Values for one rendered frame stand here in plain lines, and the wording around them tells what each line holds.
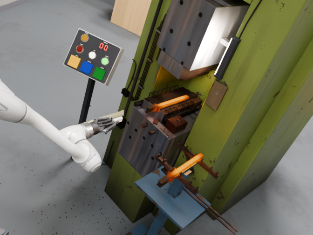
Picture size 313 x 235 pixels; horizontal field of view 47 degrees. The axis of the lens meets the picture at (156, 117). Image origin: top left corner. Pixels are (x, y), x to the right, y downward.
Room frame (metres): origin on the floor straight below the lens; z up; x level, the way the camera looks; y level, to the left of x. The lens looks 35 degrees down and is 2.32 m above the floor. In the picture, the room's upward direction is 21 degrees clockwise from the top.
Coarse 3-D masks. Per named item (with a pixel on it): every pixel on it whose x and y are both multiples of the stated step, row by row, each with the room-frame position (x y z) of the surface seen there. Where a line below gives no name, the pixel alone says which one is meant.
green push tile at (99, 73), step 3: (96, 69) 2.11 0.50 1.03; (99, 69) 2.11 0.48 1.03; (102, 69) 2.11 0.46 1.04; (96, 72) 2.10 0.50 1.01; (99, 72) 2.10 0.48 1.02; (102, 72) 2.10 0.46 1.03; (105, 72) 2.11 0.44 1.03; (93, 75) 2.09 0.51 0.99; (96, 75) 2.09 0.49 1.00; (99, 75) 2.09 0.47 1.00; (102, 75) 2.09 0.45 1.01; (96, 78) 2.08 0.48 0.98; (99, 78) 2.08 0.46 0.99; (102, 78) 2.08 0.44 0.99
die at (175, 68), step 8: (160, 56) 2.05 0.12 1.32; (168, 56) 2.02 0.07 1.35; (160, 64) 2.04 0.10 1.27; (168, 64) 2.01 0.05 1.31; (176, 64) 1.98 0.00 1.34; (216, 64) 2.27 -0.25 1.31; (176, 72) 1.97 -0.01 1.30; (184, 72) 1.98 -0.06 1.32; (192, 72) 2.05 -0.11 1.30; (200, 72) 2.13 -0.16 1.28
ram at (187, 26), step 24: (192, 0) 2.01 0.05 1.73; (216, 0) 2.05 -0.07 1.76; (240, 0) 2.23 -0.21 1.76; (168, 24) 2.07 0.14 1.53; (192, 24) 1.98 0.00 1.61; (216, 24) 1.98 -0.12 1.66; (240, 24) 2.21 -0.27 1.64; (168, 48) 2.03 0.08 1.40; (192, 48) 1.95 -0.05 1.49; (216, 48) 2.08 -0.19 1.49
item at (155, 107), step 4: (184, 96) 2.24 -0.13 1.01; (188, 96) 2.26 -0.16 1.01; (172, 100) 2.13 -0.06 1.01; (176, 100) 2.14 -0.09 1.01; (180, 100) 2.17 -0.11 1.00; (156, 104) 1.99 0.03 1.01; (160, 104) 2.02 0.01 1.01; (164, 104) 2.04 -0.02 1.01; (168, 104) 2.07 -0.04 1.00; (148, 108) 1.91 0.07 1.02; (152, 108) 1.93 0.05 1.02; (156, 108) 1.97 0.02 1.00; (148, 112) 1.92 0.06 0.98
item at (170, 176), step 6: (198, 156) 1.67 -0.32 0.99; (186, 162) 1.58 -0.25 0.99; (192, 162) 1.60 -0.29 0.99; (180, 168) 1.51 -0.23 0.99; (186, 168) 1.54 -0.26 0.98; (168, 174) 1.42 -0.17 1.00; (174, 174) 1.45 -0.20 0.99; (162, 180) 1.37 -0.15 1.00; (168, 180) 1.41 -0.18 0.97; (162, 186) 1.35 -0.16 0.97
